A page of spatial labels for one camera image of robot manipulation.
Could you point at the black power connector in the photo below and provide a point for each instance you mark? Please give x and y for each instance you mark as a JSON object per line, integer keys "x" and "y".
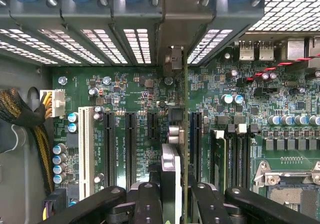
{"x": 56, "y": 199}

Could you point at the white expansion slot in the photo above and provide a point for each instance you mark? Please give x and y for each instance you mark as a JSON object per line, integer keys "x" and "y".
{"x": 85, "y": 153}

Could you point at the green motherboard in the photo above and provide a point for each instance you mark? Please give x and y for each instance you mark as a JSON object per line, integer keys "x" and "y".
{"x": 140, "y": 96}

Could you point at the short black expansion slot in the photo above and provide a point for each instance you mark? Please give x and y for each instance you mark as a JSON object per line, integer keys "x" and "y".
{"x": 152, "y": 125}

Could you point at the open black PC case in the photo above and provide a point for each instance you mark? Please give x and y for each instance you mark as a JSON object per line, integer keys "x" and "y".
{"x": 25, "y": 16}

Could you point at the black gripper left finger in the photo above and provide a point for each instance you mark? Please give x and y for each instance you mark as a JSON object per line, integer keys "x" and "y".
{"x": 148, "y": 206}

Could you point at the white power connector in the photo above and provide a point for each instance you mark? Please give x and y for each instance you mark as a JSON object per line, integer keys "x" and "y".
{"x": 56, "y": 103}

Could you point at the long black expansion slot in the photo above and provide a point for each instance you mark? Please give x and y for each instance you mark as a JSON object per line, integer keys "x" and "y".
{"x": 196, "y": 143}
{"x": 109, "y": 148}
{"x": 130, "y": 148}

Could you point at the CPU socket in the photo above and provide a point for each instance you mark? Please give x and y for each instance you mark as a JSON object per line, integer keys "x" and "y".
{"x": 287, "y": 196}

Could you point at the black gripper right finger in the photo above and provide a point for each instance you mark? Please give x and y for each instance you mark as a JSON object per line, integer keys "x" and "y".
{"x": 212, "y": 206}

